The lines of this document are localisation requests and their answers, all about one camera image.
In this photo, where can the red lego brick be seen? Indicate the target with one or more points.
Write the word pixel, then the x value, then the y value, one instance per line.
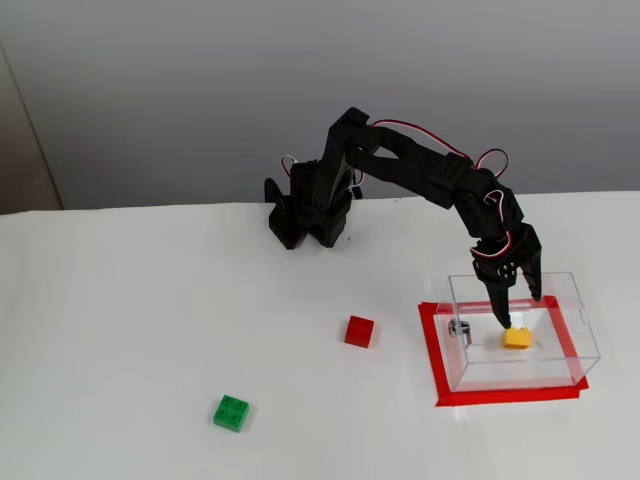
pixel 359 331

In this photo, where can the silver box lock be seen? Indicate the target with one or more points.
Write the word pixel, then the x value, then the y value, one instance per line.
pixel 459 330

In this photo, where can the red tape square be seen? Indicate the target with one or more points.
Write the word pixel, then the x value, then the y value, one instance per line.
pixel 430 350

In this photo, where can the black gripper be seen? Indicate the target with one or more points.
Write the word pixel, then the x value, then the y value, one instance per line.
pixel 509 270

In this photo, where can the black table clamp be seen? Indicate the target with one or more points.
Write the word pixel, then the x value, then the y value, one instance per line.
pixel 274 200

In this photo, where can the green lego brick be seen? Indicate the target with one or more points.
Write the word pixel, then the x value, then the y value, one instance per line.
pixel 231 413

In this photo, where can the yellow lego brick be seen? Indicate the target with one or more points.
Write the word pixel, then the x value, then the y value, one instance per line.
pixel 516 339

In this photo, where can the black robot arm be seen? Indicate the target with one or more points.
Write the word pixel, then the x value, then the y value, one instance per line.
pixel 400 165

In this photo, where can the transparent plastic box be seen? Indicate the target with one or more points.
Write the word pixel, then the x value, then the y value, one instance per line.
pixel 520 372

